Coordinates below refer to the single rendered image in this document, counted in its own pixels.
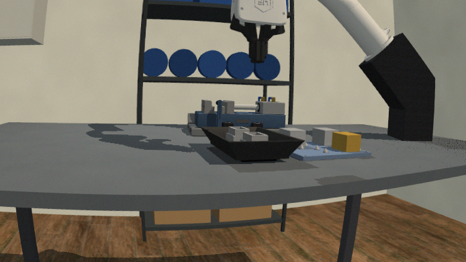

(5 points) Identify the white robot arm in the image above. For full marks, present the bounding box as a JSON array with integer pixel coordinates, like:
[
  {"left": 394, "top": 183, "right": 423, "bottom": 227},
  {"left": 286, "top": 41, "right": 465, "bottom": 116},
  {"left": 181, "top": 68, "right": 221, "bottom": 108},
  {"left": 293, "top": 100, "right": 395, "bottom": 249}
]
[{"left": 318, "top": 0, "right": 393, "bottom": 62}]

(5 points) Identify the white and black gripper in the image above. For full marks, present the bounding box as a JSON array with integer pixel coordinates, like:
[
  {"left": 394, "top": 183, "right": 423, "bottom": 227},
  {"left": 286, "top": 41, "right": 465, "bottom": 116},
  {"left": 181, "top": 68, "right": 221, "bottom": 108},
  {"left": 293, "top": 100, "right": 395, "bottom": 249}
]
[{"left": 230, "top": 0, "right": 287, "bottom": 63}]

